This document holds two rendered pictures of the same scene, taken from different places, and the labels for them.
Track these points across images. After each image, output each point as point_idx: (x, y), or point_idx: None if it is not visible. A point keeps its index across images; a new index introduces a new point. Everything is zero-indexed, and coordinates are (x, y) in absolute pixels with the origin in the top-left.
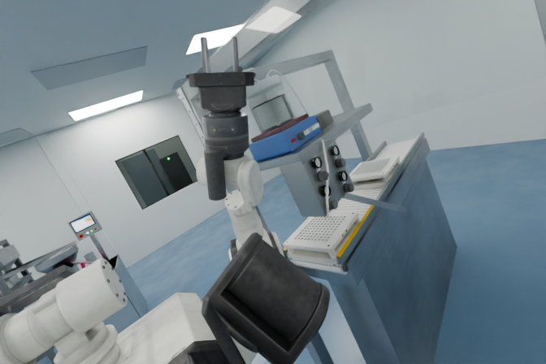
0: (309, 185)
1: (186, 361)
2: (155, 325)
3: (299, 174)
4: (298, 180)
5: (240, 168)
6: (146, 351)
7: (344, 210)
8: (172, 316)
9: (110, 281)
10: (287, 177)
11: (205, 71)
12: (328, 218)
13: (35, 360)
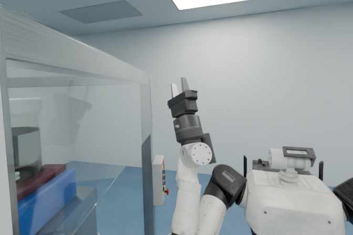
0: (95, 225)
1: (255, 168)
2: (266, 180)
3: (91, 215)
4: (89, 227)
5: None
6: (268, 175)
7: None
8: (258, 178)
9: (269, 154)
10: (80, 232)
11: None
12: None
13: (302, 170)
